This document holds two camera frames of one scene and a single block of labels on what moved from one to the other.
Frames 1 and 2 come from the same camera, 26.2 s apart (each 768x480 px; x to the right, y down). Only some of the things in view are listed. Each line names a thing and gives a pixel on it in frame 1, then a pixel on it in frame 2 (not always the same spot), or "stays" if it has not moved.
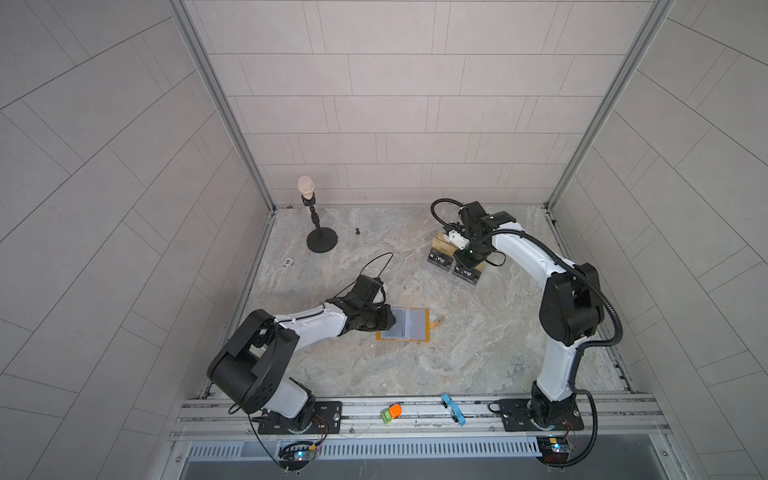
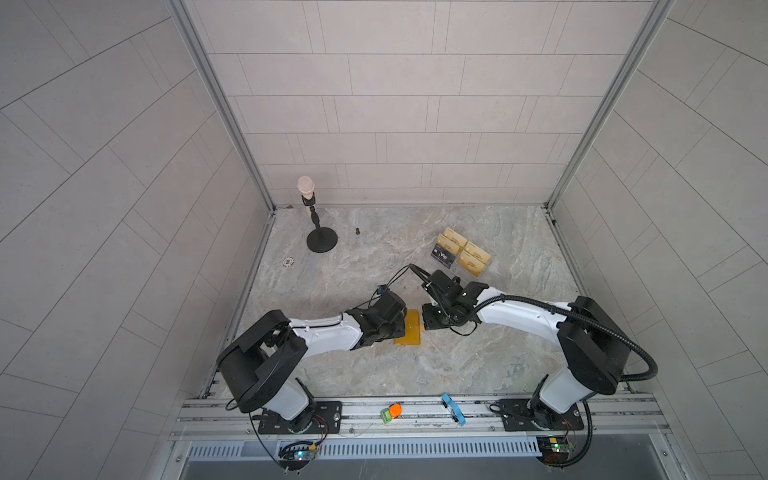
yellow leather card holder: [411, 324] stays
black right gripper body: [473, 253] → [438, 315]
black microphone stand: [320, 239] stays
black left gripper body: [373, 319] → [395, 329]
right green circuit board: [554, 449] stays
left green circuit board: [297, 455] stays
